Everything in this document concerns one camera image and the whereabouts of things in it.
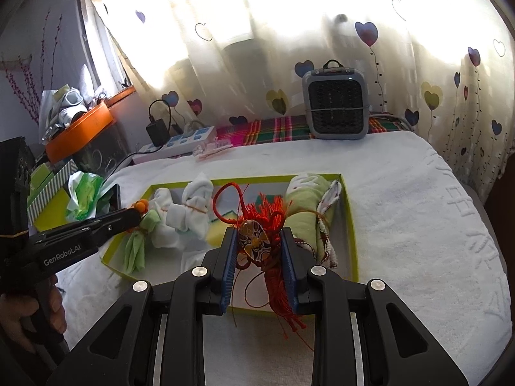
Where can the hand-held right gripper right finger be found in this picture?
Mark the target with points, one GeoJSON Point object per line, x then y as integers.
{"type": "Point", "coordinates": [287, 273]}

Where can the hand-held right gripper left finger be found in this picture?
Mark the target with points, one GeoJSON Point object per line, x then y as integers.
{"type": "Point", "coordinates": [228, 273]}

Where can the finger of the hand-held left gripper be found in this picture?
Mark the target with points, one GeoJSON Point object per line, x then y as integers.
{"type": "Point", "coordinates": [120, 221]}

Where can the green cloth bundle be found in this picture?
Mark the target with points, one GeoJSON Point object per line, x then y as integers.
{"type": "Point", "coordinates": [134, 249]}

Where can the red tassel mask ornament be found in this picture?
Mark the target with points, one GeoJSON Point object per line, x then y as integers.
{"type": "Point", "coordinates": [251, 241]}

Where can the yellow sponge with green scourer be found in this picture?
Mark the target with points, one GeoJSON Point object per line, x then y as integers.
{"type": "Point", "coordinates": [277, 199]}
{"type": "Point", "coordinates": [215, 231]}

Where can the white green printed sock bundle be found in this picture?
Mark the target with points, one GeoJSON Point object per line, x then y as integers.
{"type": "Point", "coordinates": [169, 217]}

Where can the green patterned towel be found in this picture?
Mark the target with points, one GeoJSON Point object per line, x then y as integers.
{"type": "Point", "coordinates": [305, 217]}

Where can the yellow-green shallow box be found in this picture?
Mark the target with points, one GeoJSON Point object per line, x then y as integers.
{"type": "Point", "coordinates": [161, 265]}

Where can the person's left hand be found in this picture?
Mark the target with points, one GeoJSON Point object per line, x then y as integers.
{"type": "Point", "coordinates": [14, 321]}

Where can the black phone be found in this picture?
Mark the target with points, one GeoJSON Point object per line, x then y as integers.
{"type": "Point", "coordinates": [115, 201]}

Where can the green white plastic bag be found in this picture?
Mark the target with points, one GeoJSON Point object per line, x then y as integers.
{"type": "Point", "coordinates": [86, 193]}

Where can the green striped gift box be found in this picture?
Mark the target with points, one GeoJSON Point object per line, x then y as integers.
{"type": "Point", "coordinates": [52, 185]}

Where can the dark glass panel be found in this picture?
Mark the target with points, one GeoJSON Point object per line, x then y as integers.
{"type": "Point", "coordinates": [104, 148]}

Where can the black power adapter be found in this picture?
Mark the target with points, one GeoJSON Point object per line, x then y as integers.
{"type": "Point", "coordinates": [158, 132]}

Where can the orange tray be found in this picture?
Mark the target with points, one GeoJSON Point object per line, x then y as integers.
{"type": "Point", "coordinates": [84, 128]}

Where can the white power strip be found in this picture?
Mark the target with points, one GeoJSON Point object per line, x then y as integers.
{"type": "Point", "coordinates": [189, 138]}

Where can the pink comb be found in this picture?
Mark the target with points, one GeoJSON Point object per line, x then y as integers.
{"type": "Point", "coordinates": [211, 148]}

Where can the orange window ledge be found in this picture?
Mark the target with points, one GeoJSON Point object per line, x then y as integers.
{"type": "Point", "coordinates": [120, 95]}

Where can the pile of clutter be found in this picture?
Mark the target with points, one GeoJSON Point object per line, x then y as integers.
{"type": "Point", "coordinates": [70, 100]}

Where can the plaid cloth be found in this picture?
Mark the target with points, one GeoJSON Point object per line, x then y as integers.
{"type": "Point", "coordinates": [273, 128]}

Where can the pink blossom branches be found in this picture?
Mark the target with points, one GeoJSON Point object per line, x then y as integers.
{"type": "Point", "coordinates": [30, 88]}

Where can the window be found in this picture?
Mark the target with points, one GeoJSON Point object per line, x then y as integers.
{"type": "Point", "coordinates": [100, 48]}

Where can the grey portable heater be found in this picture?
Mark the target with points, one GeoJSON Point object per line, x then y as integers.
{"type": "Point", "coordinates": [336, 104]}

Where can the heart print curtain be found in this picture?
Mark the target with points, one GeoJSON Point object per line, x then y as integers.
{"type": "Point", "coordinates": [281, 28]}

